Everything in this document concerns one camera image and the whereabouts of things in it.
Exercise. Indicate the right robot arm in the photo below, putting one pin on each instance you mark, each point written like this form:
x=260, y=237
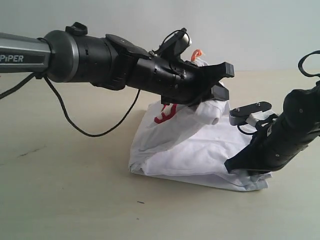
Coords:
x=300, y=100

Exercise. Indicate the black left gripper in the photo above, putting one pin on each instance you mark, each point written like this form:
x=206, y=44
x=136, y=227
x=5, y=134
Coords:
x=175, y=81

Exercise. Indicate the orange neck label tag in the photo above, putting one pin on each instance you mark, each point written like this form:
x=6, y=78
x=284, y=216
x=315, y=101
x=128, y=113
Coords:
x=196, y=54

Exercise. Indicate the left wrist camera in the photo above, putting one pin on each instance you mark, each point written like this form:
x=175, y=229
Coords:
x=174, y=45

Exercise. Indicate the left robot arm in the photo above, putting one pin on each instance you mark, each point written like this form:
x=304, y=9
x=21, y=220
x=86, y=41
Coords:
x=68, y=56

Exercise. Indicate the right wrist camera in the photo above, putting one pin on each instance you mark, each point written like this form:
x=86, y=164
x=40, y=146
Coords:
x=251, y=114

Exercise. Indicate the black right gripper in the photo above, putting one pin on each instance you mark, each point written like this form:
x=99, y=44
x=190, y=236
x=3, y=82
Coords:
x=277, y=141

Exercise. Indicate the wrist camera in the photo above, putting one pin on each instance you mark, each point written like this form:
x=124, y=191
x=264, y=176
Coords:
x=251, y=114
x=174, y=45

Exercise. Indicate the white t-shirt red lettering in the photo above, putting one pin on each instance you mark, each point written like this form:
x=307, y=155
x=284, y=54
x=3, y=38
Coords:
x=191, y=145

